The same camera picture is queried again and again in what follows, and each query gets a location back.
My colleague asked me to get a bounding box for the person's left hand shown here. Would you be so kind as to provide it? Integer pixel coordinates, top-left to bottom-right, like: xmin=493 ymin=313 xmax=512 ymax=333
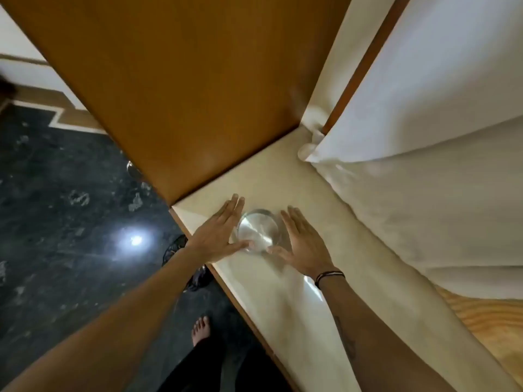
xmin=186 ymin=194 xmax=255 ymax=264

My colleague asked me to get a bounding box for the person's right hand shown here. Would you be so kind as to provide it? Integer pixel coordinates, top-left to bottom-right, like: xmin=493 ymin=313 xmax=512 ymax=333
xmin=266 ymin=206 xmax=340 ymax=279

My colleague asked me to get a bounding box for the round steel bowl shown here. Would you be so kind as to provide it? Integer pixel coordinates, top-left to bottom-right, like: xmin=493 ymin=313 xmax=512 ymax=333
xmin=236 ymin=209 xmax=282 ymax=253

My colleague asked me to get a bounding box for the person's left forearm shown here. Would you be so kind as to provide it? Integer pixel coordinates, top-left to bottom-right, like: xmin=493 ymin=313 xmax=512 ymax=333
xmin=0 ymin=244 xmax=206 ymax=392

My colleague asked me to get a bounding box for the person's right forearm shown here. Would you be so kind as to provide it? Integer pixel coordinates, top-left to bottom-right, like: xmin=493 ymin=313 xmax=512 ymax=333
xmin=317 ymin=276 xmax=456 ymax=392

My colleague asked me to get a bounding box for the black and white wristband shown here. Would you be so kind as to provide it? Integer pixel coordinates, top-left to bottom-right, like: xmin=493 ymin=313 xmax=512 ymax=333
xmin=314 ymin=270 xmax=346 ymax=290

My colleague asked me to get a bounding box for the black sandal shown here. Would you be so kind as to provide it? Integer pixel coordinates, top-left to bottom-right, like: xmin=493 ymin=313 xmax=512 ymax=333
xmin=162 ymin=234 xmax=213 ymax=293

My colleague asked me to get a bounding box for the person's bare foot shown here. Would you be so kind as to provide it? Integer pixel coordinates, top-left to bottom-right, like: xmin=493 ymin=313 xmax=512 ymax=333
xmin=191 ymin=316 xmax=211 ymax=348

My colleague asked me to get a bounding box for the person's black trouser leg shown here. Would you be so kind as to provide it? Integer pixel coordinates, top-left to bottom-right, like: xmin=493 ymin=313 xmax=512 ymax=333
xmin=157 ymin=338 xmax=293 ymax=392

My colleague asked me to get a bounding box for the brown wooden cabinet panel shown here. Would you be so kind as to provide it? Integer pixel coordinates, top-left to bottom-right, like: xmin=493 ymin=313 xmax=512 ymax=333
xmin=0 ymin=0 xmax=353 ymax=207

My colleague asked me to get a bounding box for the white curtain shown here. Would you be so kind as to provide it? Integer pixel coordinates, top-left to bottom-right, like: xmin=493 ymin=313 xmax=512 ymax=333
xmin=297 ymin=0 xmax=523 ymax=301

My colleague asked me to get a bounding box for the light wooden board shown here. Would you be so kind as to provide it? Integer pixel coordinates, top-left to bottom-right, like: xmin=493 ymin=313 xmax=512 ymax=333
xmin=434 ymin=283 xmax=523 ymax=389

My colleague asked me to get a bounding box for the brown wooden frame strip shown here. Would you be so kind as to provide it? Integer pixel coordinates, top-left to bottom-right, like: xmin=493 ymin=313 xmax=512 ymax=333
xmin=321 ymin=0 xmax=412 ymax=136

